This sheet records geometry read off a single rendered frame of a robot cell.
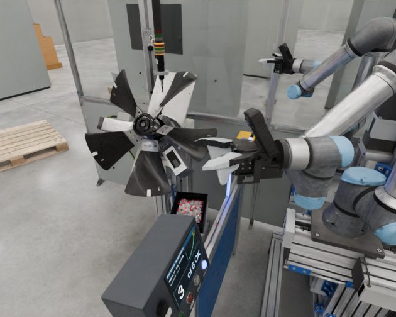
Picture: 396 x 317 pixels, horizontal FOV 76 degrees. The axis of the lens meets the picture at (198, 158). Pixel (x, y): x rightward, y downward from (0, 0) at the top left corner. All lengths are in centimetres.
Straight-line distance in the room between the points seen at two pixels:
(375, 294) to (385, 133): 55
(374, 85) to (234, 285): 163
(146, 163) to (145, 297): 82
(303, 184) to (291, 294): 125
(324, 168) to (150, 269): 44
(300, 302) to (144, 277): 137
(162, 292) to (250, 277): 155
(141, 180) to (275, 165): 80
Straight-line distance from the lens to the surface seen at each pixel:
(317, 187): 67
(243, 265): 216
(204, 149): 118
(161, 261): 60
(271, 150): 57
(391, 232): 86
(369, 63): 145
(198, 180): 231
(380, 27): 134
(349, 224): 103
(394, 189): 84
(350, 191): 95
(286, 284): 188
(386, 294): 109
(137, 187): 126
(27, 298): 231
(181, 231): 65
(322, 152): 61
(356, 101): 78
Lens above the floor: 173
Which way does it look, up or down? 32 degrees down
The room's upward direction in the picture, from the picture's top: straight up
